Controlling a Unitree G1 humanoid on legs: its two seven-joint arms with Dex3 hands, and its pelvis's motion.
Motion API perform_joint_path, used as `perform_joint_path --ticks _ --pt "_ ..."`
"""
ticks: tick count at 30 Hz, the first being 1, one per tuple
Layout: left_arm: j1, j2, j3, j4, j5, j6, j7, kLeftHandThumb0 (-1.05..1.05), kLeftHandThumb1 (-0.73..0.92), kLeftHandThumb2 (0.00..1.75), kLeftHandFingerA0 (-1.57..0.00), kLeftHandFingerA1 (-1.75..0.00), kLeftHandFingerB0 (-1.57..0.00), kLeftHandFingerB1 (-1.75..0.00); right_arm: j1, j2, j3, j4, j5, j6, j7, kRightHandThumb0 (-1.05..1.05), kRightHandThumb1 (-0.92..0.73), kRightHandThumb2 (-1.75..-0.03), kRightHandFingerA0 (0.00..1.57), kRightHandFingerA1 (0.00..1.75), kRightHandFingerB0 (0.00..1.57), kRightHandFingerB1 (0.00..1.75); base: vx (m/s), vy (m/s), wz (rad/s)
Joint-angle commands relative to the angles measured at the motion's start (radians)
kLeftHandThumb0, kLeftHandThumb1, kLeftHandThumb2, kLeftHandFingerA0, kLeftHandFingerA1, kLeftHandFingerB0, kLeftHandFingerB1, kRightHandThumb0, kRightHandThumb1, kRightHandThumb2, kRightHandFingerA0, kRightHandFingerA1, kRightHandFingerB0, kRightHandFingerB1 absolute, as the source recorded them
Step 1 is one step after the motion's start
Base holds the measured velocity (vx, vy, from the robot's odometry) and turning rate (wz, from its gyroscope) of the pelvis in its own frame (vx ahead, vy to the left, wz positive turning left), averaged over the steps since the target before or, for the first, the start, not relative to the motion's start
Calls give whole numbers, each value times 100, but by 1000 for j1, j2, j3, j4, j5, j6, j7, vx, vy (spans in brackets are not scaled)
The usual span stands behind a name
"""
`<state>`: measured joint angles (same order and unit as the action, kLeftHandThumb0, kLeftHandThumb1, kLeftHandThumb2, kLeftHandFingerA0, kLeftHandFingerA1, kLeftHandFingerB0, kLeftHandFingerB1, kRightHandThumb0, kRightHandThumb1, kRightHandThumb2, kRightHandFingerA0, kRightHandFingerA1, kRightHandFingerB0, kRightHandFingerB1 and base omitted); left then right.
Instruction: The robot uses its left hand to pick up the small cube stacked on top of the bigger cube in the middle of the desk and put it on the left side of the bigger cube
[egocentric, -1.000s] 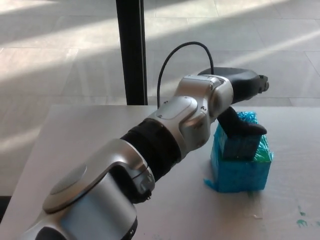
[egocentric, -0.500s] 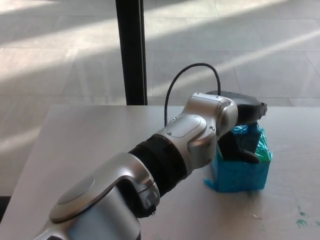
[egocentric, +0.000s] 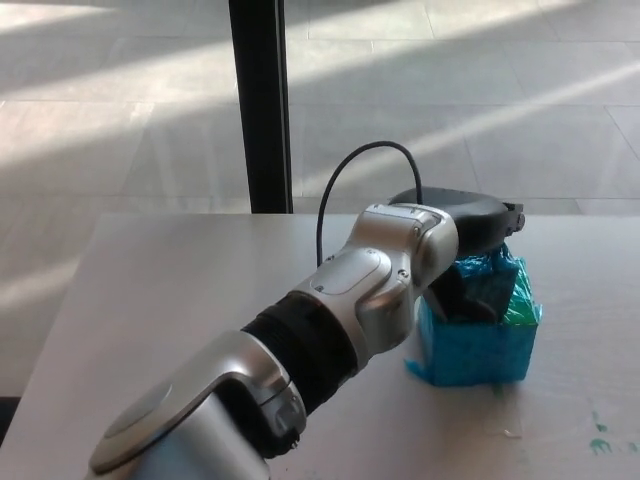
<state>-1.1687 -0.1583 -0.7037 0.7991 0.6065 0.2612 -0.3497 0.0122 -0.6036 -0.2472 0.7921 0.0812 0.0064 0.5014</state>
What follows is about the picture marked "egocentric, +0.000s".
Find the black window frame post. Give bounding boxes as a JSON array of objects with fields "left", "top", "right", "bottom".
[{"left": 228, "top": 0, "right": 294, "bottom": 215}]

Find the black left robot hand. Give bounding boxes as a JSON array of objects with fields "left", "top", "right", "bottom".
[{"left": 388, "top": 185, "right": 527, "bottom": 324}]

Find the big blue green wrapped cube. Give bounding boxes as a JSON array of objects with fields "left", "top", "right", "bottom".
[{"left": 404, "top": 253, "right": 545, "bottom": 388}]

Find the small blue cube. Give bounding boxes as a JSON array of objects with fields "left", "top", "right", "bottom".
[{"left": 456, "top": 242, "right": 524, "bottom": 322}]

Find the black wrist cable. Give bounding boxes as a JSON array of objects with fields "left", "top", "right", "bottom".
[{"left": 316, "top": 142, "right": 424, "bottom": 267}]

